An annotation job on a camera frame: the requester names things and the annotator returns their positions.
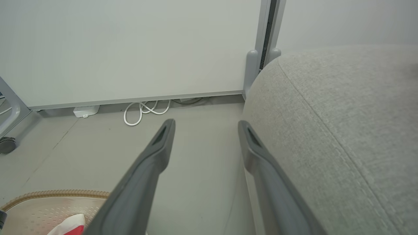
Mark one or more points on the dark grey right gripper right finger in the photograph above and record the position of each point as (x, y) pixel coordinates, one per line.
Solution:
(277, 195)

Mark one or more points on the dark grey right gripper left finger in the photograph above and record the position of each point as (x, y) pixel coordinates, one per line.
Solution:
(137, 189)

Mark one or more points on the red and white cloth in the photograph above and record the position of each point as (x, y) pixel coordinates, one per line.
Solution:
(70, 227)

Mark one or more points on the light grey fabric sofa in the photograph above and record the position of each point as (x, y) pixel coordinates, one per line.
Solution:
(343, 130)

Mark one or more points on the small white plastic box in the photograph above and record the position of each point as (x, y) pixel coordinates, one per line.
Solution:
(85, 111)

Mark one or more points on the beige woven laundry basket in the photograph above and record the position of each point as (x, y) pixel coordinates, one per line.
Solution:
(42, 212)

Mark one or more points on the dark caster wheel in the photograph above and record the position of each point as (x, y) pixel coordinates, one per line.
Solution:
(7, 145)

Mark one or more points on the grey table leg with caster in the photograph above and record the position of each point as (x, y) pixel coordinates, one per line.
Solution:
(14, 107)

